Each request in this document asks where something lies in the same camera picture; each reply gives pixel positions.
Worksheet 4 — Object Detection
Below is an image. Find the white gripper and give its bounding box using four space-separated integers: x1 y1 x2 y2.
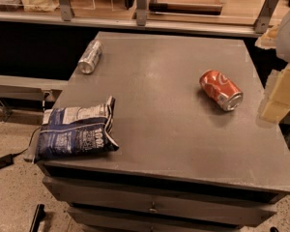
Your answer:
255 11 290 124

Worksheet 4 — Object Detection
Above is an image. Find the red coke can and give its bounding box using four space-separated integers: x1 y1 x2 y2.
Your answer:
199 70 244 111

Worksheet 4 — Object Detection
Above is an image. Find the silver soda can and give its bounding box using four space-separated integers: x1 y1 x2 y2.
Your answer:
77 40 103 74

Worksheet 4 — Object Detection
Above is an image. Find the grey drawer cabinet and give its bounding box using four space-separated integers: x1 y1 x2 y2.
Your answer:
40 32 290 232

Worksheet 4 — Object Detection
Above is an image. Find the blue chip bag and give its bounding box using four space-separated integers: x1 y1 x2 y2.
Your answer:
34 96 119 162

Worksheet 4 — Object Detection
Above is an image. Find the grey bench left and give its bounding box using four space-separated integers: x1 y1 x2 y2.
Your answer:
0 75 68 102

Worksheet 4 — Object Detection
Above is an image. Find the black object on floor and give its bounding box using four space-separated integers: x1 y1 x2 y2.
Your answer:
29 204 45 232

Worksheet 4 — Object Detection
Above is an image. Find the black power adapter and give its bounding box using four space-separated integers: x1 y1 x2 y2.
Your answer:
0 154 14 169

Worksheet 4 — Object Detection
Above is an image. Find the grey metal bracket right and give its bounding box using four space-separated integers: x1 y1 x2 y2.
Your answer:
253 0 279 34

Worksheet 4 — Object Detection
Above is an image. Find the grey metal bracket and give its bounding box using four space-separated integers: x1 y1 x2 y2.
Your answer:
253 0 279 34
59 0 74 21
136 0 147 26

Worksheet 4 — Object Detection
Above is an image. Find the grey metal bracket middle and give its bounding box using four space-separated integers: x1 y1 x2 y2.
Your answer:
136 0 147 26

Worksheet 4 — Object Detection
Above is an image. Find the grey metal bracket left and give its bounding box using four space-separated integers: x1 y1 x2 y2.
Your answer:
59 0 74 21

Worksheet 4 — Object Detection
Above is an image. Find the black cable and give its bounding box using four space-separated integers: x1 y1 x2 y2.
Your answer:
10 126 43 158

